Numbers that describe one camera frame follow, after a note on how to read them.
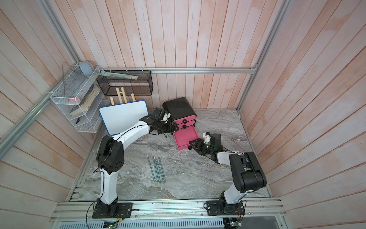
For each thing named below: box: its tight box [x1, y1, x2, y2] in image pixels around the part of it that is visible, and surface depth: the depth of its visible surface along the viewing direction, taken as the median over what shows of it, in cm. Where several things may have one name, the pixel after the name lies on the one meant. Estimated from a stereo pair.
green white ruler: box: [99, 70, 139, 79], surface depth 92 cm
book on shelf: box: [69, 83, 101, 116], surface depth 83 cm
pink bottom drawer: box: [173, 125, 200, 151], surface depth 100 cm
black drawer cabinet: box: [162, 96, 197, 124], surface depth 100 cm
